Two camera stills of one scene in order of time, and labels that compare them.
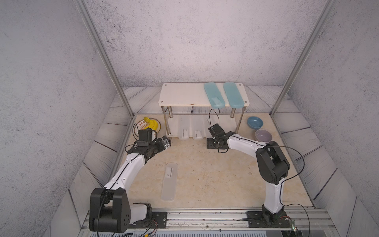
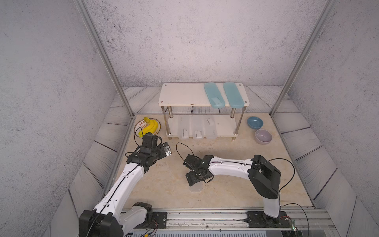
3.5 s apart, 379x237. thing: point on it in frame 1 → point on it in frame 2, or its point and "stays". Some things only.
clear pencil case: x=183 y=127 stays
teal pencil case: x=213 y=95 stays
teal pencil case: x=232 y=91 stays
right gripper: x=209 y=143 → x=192 y=179
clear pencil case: x=170 y=182 → x=196 y=187
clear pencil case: x=209 y=121 stays
